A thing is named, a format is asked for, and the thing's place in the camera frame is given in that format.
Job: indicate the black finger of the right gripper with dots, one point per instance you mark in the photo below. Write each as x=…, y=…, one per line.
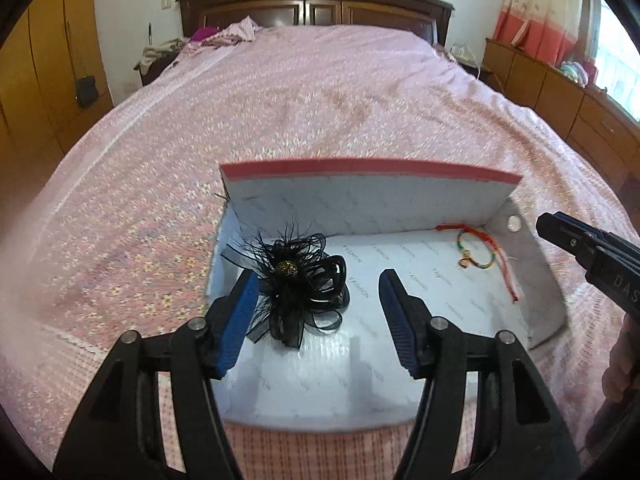
x=611, y=263

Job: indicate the red white curtain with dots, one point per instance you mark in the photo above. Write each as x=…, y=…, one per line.
x=552, y=31

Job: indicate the pink pillow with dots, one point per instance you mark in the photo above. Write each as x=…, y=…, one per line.
x=242, y=31

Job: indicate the pink floral bedspread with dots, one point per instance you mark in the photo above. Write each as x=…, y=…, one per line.
x=122, y=235

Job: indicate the person's hand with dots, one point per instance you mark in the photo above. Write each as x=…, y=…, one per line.
x=622, y=373

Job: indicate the pile of clothes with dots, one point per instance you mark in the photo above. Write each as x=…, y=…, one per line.
x=151, y=54

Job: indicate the dark wooden headboard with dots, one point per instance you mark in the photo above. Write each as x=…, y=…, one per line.
x=428, y=19

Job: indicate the yellow wooden wardrobe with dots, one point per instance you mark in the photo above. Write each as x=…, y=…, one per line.
x=53, y=44

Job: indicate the wooden low cabinet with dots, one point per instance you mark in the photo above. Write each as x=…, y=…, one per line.
x=586, y=118

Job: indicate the red cardboard box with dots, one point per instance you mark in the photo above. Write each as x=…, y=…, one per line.
x=453, y=235

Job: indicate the black bag on wardrobe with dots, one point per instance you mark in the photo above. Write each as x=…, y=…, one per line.
x=86, y=91

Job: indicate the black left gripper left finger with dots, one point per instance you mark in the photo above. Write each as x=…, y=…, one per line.
x=150, y=411

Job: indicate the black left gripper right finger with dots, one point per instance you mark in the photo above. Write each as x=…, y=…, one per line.
x=519, y=432

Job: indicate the black feather hair accessory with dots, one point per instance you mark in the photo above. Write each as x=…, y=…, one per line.
x=301, y=286

